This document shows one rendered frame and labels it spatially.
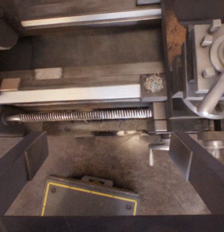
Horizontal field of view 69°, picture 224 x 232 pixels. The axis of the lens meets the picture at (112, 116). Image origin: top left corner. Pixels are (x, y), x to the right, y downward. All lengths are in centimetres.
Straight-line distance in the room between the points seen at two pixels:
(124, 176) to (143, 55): 106
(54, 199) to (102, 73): 99
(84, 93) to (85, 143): 90
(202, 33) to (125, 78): 36
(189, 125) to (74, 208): 99
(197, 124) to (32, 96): 70
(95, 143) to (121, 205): 58
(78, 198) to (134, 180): 52
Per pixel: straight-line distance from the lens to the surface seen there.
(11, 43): 72
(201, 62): 45
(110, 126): 112
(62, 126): 120
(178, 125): 67
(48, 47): 100
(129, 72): 73
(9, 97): 87
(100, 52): 91
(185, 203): 169
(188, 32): 53
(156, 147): 77
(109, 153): 153
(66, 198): 134
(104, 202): 129
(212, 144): 69
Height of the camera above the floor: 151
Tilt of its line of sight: 81 degrees down
